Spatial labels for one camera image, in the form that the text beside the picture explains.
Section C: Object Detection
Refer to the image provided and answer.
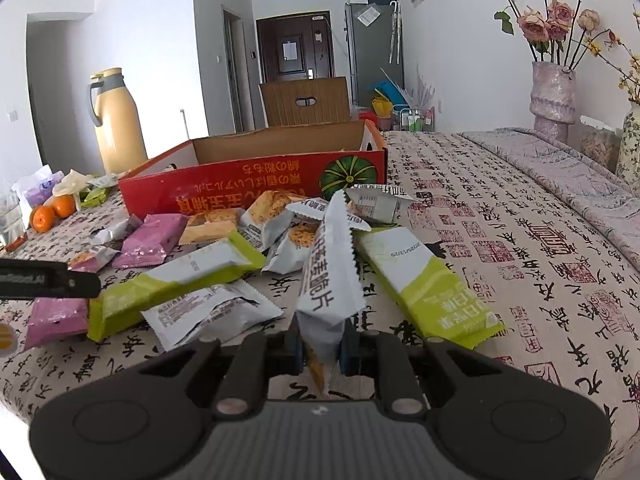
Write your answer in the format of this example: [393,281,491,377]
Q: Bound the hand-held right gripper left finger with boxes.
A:
[132,330,307,418]

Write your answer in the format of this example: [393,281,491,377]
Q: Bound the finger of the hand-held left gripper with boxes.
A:
[65,261,102,299]

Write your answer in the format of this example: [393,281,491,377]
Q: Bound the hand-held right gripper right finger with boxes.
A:
[336,330,501,418]

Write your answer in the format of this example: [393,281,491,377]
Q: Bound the small white cracker packet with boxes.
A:
[67,245,122,274]

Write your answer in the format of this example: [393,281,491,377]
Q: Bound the small silver snack packet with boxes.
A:
[90,214,144,247]

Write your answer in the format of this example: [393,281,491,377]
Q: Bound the white oat crisp snack packet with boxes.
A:
[295,191,366,395]

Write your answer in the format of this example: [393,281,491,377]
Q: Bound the green white snack bar packet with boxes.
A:
[87,237,267,343]
[356,226,507,352]

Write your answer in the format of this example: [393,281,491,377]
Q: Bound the white printed snack packet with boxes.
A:
[141,280,285,352]
[345,184,424,226]
[285,197,373,233]

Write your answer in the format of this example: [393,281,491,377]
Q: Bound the red cardboard box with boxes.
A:
[118,120,388,218]

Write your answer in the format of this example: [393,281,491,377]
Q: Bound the clear drinking glass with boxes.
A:
[0,191,28,253]

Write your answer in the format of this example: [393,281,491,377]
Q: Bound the small green snack packet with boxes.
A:
[79,186,119,209]

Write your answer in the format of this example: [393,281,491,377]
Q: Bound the purple tissue pack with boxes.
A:
[11,165,67,209]

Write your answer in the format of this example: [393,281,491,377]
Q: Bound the cream rubber gloves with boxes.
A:
[51,170,97,212]

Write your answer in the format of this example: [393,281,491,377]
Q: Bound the yellow thermos jug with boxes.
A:
[88,67,149,177]

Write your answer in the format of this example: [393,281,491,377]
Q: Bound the red bag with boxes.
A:
[361,112,396,132]

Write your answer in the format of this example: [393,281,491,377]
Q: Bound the metal rack cart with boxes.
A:
[395,104,436,133]

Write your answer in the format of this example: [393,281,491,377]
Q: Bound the blue plastic item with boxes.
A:
[375,80,406,103]

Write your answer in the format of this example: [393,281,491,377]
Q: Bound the pink dried grass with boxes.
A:
[412,62,438,111]

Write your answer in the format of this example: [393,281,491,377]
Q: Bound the dark brown door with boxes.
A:
[256,10,335,83]

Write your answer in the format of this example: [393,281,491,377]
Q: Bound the grey refrigerator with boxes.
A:
[344,1,405,106]

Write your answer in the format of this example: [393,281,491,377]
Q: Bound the pink textured vase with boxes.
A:
[530,61,577,145]

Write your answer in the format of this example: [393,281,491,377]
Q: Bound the white folded umbrella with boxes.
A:
[389,1,404,64]

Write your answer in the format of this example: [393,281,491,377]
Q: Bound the patterned floral vase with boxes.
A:
[616,102,640,193]

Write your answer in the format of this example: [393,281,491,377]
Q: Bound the dried pink rose bouquet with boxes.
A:
[472,0,616,68]

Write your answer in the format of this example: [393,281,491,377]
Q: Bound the yellow flower branch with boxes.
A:
[590,30,640,106]

